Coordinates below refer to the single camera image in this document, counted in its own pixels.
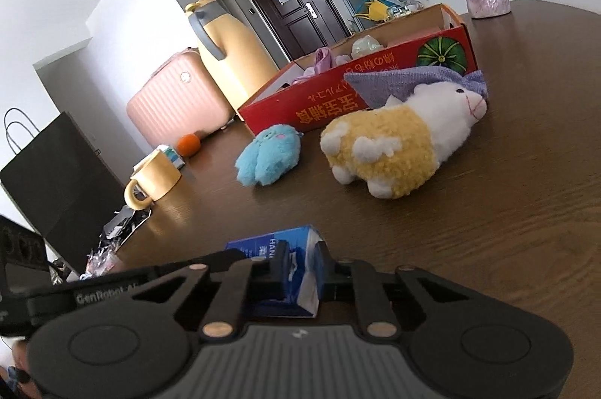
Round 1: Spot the blue tissue pack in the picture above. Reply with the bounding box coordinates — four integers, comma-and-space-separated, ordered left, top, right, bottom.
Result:
225, 225, 323, 318

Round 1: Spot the blue plush toy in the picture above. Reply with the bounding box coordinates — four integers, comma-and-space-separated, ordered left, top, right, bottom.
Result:
234, 125, 302, 187

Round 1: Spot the yellow white plush sheep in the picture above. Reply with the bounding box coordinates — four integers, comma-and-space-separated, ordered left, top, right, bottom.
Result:
320, 82, 487, 199

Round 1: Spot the mauve towel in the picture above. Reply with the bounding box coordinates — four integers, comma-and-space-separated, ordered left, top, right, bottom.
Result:
292, 66, 323, 85

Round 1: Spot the person left hand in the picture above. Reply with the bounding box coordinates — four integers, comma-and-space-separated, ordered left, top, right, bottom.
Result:
1, 339, 43, 399

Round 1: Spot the yellow mug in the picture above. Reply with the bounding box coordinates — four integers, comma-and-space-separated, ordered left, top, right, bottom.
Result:
124, 150, 181, 211

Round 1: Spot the black paper bag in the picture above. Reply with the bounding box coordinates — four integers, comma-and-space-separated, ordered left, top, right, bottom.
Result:
1, 112, 124, 274

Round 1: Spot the orange fruit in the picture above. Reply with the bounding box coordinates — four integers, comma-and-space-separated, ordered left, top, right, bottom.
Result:
175, 134, 202, 158

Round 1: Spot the pink suitcase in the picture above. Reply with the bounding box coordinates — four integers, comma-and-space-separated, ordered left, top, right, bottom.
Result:
126, 48, 234, 146

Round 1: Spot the purple knitted cloth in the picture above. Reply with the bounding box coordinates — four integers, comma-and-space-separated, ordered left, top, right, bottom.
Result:
343, 66, 488, 108

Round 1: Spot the red cardboard box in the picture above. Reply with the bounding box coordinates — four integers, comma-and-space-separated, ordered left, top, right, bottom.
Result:
239, 5, 488, 134

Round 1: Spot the yellow thermos jug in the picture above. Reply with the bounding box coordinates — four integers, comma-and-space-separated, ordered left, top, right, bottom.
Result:
184, 0, 279, 111

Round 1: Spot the dark brown door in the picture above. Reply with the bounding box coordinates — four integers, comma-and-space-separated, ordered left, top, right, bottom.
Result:
252, 0, 348, 59

